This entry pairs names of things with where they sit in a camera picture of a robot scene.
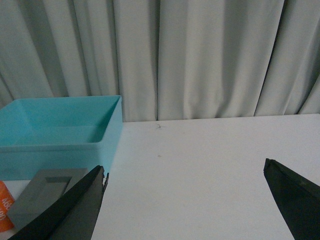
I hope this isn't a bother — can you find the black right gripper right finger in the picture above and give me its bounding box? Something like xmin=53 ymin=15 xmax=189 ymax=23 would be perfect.
xmin=263 ymin=158 xmax=320 ymax=240

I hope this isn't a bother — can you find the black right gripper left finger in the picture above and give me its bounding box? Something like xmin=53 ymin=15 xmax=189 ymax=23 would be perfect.
xmin=10 ymin=165 xmax=109 ymax=240

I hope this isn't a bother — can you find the gray block with L recess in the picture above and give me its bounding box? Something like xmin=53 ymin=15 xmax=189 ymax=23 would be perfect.
xmin=7 ymin=168 xmax=88 ymax=231

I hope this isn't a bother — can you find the orange cylinder with white text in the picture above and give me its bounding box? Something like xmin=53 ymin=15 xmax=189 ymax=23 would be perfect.
xmin=0 ymin=181 xmax=15 ymax=233

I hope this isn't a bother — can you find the light blue plastic box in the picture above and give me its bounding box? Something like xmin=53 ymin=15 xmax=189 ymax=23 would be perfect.
xmin=0 ymin=95 xmax=123 ymax=181

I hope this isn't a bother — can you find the pale gray curtain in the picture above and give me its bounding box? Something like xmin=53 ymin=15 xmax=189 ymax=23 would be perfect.
xmin=0 ymin=0 xmax=320 ymax=122

